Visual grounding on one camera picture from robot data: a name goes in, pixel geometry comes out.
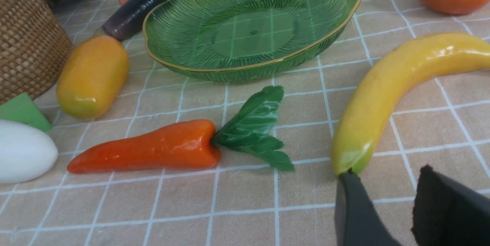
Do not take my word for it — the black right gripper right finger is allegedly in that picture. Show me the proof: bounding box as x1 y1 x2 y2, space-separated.
411 165 490 246

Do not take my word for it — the woven wicker basket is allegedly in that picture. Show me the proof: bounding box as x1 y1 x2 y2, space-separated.
0 0 74 103

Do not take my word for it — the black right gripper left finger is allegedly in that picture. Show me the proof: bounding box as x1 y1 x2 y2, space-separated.
335 169 401 246

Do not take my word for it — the purple plastic eggplant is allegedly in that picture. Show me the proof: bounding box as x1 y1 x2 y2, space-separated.
93 0 167 42

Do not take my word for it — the white plastic radish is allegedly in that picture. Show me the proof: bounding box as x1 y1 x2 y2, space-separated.
0 119 59 184

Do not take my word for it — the yellow orange plastic mango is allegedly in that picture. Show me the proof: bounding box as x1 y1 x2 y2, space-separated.
56 35 129 120

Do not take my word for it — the green glass leaf plate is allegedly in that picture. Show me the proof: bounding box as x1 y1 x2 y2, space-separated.
142 0 361 82

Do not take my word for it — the orange plastic carrot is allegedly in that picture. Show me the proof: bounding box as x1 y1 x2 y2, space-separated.
67 85 295 174

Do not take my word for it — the green foam cube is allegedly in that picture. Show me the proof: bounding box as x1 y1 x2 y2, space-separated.
0 93 52 132

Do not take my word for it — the yellow plastic banana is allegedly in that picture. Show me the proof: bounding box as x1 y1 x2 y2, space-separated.
330 32 490 178

